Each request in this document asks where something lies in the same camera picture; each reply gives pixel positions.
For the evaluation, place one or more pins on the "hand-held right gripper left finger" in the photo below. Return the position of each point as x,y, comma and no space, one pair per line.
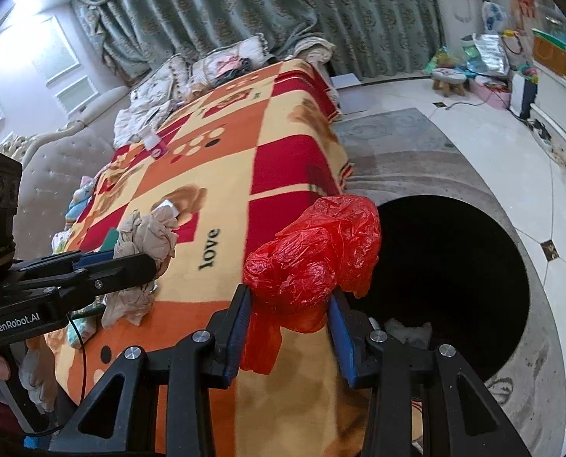
239,333

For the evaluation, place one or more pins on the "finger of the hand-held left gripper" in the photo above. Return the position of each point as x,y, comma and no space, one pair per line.
97,259
121,273

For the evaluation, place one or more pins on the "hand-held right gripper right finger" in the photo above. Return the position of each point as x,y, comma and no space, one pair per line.
342,338

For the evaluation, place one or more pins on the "beige tissue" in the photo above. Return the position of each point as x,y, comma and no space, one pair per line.
144,235

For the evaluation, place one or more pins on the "red plastic bag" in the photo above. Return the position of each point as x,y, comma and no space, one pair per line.
311,257

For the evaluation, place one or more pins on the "black round bin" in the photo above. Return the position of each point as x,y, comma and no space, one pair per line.
454,271

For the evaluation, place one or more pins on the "colourful folded cloth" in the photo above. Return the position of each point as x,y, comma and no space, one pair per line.
78,204

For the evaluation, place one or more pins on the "white crumpled paper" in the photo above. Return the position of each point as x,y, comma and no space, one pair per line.
409,333

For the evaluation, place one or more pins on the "beige tufted headboard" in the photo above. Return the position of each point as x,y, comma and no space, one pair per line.
59,162

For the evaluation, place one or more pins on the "small white bottle pink label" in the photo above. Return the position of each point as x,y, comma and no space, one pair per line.
154,145

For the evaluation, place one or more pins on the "printed checkered blanket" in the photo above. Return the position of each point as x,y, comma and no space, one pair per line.
225,171

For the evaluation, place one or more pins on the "grey round rug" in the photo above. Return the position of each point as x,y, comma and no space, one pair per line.
397,152

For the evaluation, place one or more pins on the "pile of pillows and bedding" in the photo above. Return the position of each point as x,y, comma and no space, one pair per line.
178,76

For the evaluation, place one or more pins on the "small wooden stool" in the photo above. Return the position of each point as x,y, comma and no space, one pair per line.
449,78

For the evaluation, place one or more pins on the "pink flat box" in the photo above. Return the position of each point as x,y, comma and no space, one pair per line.
490,93

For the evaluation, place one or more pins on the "grey patterned curtain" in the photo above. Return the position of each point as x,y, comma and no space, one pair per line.
244,9

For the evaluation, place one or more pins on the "blue and white appliance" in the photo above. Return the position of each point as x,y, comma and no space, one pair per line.
523,95

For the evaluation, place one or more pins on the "silver foil bag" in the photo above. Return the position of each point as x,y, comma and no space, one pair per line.
491,54

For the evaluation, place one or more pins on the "white low cabinet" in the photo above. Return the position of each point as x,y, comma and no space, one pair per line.
557,100

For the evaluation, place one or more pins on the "orange cardboard box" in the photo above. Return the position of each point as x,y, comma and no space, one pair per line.
551,54

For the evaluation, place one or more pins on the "white plastic bag blue print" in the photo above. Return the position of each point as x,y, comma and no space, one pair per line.
494,16

